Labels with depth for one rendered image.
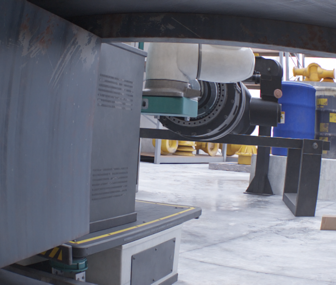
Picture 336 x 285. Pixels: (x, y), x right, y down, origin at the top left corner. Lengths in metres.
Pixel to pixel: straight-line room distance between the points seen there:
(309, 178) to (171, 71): 2.29
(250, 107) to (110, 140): 2.89
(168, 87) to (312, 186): 2.31
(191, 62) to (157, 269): 0.72
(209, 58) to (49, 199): 1.01
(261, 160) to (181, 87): 3.65
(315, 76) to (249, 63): 9.50
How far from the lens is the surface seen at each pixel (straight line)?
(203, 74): 1.72
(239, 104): 3.03
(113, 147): 1.34
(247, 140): 3.77
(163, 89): 1.67
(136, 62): 1.44
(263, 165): 5.27
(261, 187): 5.29
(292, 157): 4.82
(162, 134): 3.81
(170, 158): 10.04
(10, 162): 0.70
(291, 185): 4.84
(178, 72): 1.69
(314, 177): 3.78
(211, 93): 2.82
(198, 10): 0.98
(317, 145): 3.76
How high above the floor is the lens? 0.59
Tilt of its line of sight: level
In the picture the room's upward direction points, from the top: 4 degrees clockwise
